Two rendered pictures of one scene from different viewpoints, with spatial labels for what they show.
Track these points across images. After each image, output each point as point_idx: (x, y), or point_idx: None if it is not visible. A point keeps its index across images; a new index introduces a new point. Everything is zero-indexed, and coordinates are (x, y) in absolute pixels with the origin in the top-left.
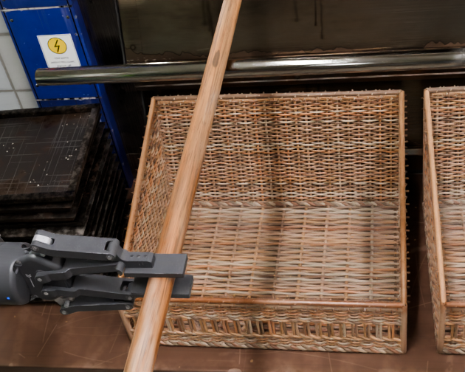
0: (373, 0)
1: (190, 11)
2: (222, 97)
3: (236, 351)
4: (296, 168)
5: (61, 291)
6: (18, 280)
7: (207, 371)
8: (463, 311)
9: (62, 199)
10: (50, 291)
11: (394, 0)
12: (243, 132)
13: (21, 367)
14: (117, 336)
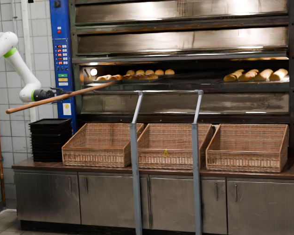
0: (137, 100)
1: (98, 101)
2: (102, 123)
3: (86, 166)
4: (117, 144)
5: (52, 97)
6: (45, 93)
7: (78, 168)
8: None
9: (57, 124)
10: (50, 97)
11: (142, 101)
12: (105, 133)
13: (35, 166)
14: (59, 164)
